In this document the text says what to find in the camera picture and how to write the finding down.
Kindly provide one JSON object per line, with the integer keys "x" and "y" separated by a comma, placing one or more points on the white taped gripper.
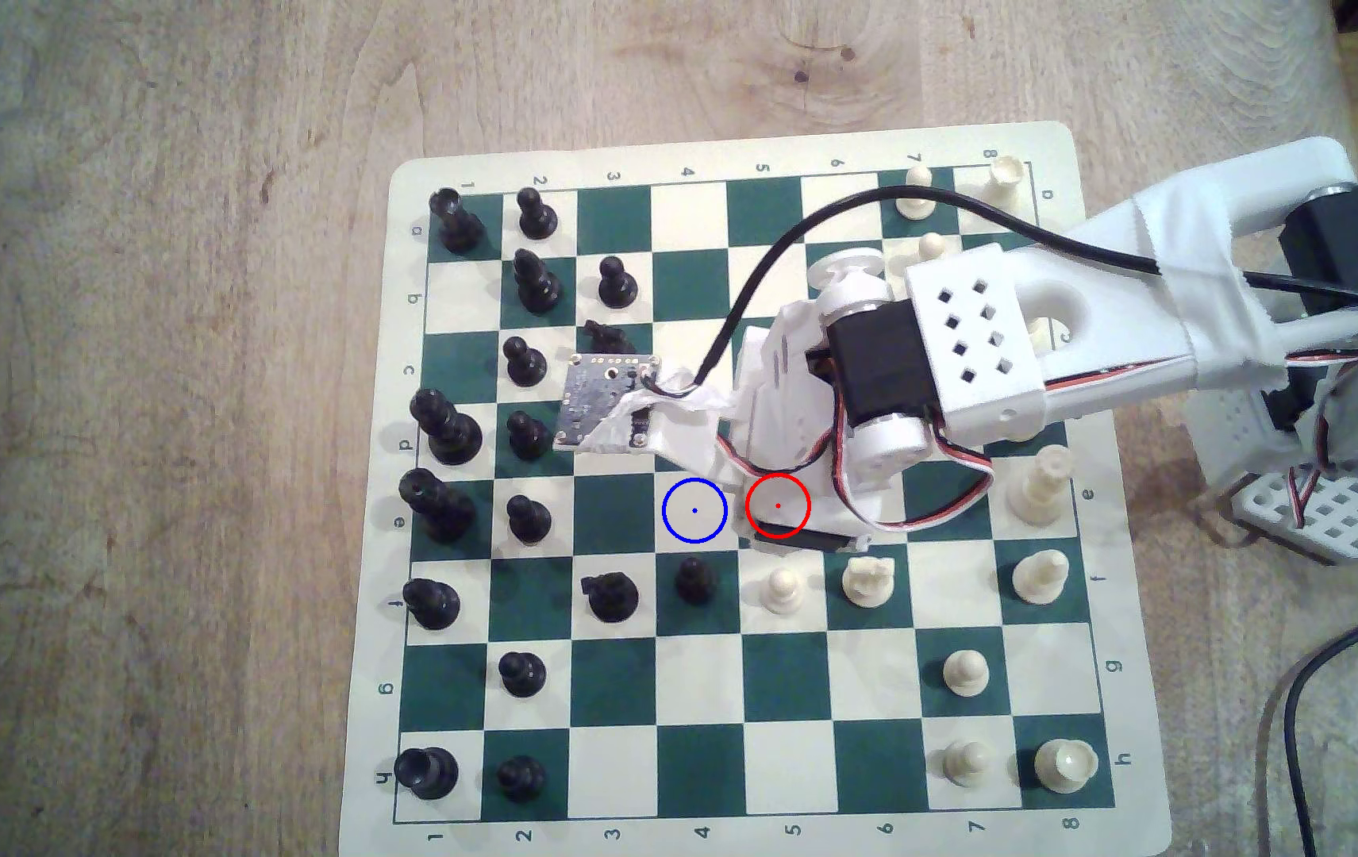
{"x": 809, "y": 541}

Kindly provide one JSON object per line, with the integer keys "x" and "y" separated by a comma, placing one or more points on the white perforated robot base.
{"x": 1333, "y": 524}

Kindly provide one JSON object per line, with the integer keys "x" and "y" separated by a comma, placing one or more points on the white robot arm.
{"x": 1107, "y": 310}

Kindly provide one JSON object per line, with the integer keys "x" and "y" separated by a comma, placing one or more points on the green white chess mat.
{"x": 691, "y": 286}

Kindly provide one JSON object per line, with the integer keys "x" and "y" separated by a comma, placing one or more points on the white pawn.
{"x": 969, "y": 764}
{"x": 785, "y": 593}
{"x": 917, "y": 212}
{"x": 930, "y": 248}
{"x": 966, "y": 675}

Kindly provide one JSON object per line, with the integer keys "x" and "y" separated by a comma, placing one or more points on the black knight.
{"x": 614, "y": 599}
{"x": 607, "y": 337}

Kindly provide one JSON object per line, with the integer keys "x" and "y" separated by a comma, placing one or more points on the white knight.
{"x": 869, "y": 583}

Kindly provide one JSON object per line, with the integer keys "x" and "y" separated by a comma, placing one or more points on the black pawn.
{"x": 537, "y": 220}
{"x": 530, "y": 523}
{"x": 526, "y": 366}
{"x": 520, "y": 780}
{"x": 618, "y": 288}
{"x": 528, "y": 438}
{"x": 523, "y": 676}
{"x": 695, "y": 582}

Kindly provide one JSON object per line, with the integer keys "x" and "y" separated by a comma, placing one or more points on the white queen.
{"x": 1038, "y": 494}

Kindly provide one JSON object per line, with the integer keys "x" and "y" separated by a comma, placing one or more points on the black bishop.
{"x": 436, "y": 607}
{"x": 539, "y": 289}

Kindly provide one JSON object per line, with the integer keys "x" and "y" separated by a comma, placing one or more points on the white bishop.
{"x": 1038, "y": 579}

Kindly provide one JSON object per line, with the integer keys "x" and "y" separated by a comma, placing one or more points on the white rook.
{"x": 1000, "y": 185}
{"x": 1064, "y": 768}

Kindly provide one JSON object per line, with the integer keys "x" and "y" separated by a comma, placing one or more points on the black queen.
{"x": 444, "y": 509}

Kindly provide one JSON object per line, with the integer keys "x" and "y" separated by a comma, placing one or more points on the black rook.
{"x": 458, "y": 229}
{"x": 429, "y": 774}

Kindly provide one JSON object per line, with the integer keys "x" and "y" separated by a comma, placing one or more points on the white tape wrap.
{"x": 1197, "y": 298}

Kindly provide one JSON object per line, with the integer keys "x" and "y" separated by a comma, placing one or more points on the white taped camera bracket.
{"x": 685, "y": 435}

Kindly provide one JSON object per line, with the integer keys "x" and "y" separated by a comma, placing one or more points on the camera circuit board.
{"x": 595, "y": 399}

